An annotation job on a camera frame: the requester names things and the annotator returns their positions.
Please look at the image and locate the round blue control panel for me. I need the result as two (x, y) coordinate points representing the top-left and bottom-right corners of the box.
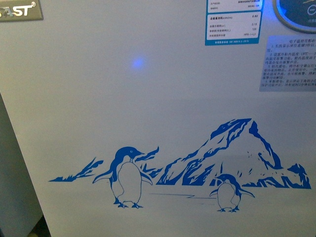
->
(273, 0), (316, 34)

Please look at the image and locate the blue energy label sticker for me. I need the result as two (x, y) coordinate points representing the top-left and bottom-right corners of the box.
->
(205, 0), (264, 46)

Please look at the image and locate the white chest freezer with penguins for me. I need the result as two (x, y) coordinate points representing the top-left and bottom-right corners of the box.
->
(0, 0), (316, 237)

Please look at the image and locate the white instruction sticker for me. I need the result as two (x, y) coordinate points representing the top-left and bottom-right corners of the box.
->
(259, 35), (316, 92)

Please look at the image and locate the silver brand nameplate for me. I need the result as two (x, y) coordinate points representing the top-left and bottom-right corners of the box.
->
(0, 0), (43, 22)

